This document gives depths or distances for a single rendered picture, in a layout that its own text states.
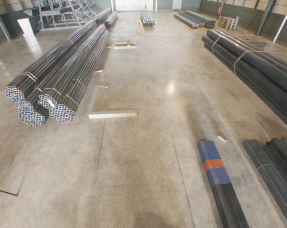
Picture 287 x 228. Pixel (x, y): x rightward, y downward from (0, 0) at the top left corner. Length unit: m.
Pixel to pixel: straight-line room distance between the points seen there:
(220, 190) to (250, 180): 0.66
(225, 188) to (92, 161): 2.01
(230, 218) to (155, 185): 1.00
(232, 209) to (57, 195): 2.33
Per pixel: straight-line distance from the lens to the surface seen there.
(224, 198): 2.25
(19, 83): 2.97
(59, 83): 3.05
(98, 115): 3.06
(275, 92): 2.12
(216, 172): 2.35
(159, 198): 2.18
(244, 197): 2.59
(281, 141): 3.00
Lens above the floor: 2.10
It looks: 43 degrees down
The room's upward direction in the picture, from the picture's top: straight up
